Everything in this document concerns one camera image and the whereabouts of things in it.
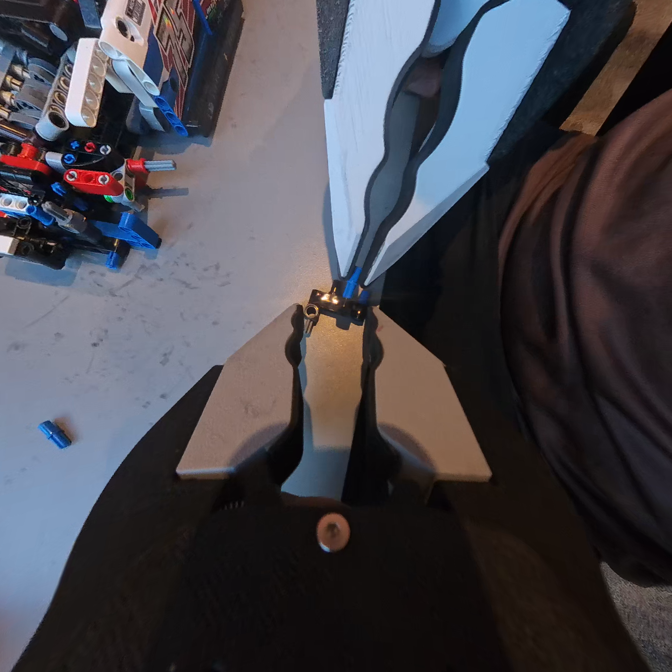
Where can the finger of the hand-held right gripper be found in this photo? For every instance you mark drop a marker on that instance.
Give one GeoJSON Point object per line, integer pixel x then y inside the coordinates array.
{"type": "Point", "coordinates": [483, 78]}
{"type": "Point", "coordinates": [357, 105]}

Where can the brick model race car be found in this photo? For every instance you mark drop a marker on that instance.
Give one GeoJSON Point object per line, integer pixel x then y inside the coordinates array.
{"type": "Point", "coordinates": [131, 63]}

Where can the black angled brick beam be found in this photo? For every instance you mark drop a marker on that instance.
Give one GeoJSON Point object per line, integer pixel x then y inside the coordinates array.
{"type": "Point", "coordinates": [333, 302]}

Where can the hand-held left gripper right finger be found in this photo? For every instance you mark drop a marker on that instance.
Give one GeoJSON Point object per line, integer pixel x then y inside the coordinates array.
{"type": "Point", "coordinates": [425, 414]}

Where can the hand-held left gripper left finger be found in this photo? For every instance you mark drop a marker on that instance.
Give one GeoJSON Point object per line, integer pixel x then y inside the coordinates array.
{"type": "Point", "coordinates": [241, 414]}

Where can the person's black trousers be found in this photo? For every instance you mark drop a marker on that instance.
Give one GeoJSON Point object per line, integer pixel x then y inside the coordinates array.
{"type": "Point", "coordinates": [446, 288]}

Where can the grey desk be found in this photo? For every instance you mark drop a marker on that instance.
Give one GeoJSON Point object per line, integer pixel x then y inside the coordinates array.
{"type": "Point", "coordinates": [236, 236]}

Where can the person's right hand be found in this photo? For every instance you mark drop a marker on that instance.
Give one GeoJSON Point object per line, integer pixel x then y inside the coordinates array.
{"type": "Point", "coordinates": [422, 84]}

